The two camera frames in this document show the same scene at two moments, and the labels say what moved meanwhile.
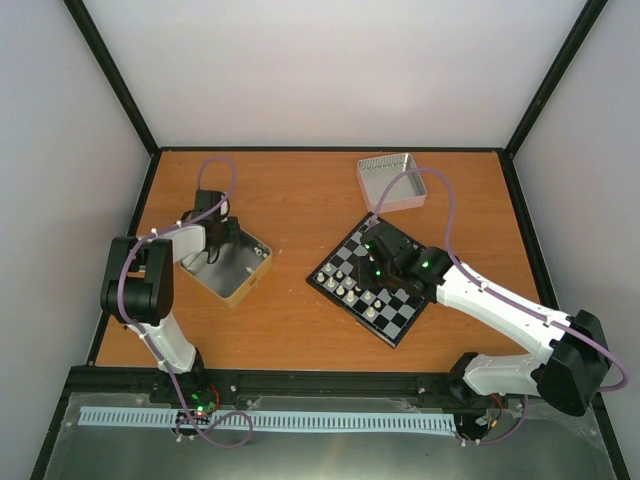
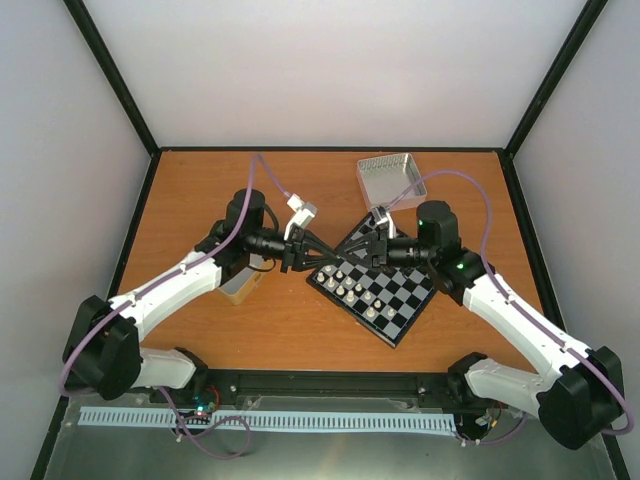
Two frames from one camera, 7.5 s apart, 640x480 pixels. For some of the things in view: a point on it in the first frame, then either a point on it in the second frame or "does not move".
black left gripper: (234, 232) to (296, 252)
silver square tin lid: (375, 174) does not move
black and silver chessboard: (384, 313) does not move
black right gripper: (364, 280) to (378, 253)
